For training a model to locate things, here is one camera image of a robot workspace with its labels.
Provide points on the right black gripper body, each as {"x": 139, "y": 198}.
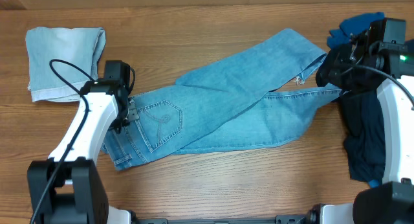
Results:
{"x": 328, "y": 72}

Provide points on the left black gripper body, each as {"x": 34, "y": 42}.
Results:
{"x": 130, "y": 114}

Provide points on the blue denim jeans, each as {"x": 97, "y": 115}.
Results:
{"x": 234, "y": 104}

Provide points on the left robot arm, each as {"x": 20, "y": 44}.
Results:
{"x": 66, "y": 187}

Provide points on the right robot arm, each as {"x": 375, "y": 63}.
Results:
{"x": 392, "y": 201}

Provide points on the dark blue garment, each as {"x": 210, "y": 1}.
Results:
{"x": 352, "y": 27}

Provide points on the black garment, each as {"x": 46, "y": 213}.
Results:
{"x": 365, "y": 141}

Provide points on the folded light blue jeans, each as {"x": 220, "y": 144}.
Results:
{"x": 81, "y": 47}

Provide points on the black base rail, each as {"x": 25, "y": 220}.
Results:
{"x": 279, "y": 219}

